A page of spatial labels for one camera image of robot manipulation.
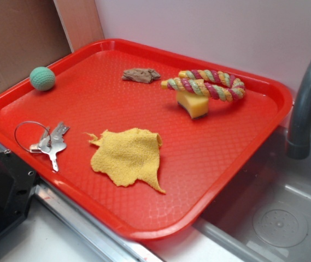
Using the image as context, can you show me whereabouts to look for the yellow cloth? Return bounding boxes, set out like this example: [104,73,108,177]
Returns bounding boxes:
[89,128,166,194]

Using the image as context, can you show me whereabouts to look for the grey plastic sink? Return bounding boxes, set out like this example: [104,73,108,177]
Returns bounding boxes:
[194,120,311,261]

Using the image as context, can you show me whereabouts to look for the red plastic tray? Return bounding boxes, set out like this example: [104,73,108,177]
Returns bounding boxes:
[0,39,292,242]

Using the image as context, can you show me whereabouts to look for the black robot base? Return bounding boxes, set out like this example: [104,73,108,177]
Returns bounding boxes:
[0,152,38,239]

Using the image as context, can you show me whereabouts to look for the brown crumpled cloth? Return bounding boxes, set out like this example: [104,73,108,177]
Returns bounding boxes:
[121,68,161,84]

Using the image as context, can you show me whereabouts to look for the yellow sponge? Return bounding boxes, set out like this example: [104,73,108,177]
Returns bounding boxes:
[176,91,209,119]

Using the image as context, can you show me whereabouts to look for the green knitted ball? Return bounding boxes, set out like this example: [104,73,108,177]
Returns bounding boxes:
[30,67,56,91]

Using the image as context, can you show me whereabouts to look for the brown cardboard panel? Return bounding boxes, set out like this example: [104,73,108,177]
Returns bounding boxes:
[0,1,104,93]

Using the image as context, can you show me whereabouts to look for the grey faucet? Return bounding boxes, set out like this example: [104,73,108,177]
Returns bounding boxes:
[285,38,311,160]

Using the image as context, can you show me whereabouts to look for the multicolour rope ring toy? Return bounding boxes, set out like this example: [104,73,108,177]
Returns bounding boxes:
[161,69,246,102]

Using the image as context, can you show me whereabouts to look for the silver keys on ring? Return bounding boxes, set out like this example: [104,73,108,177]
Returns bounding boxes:
[14,121,70,172]

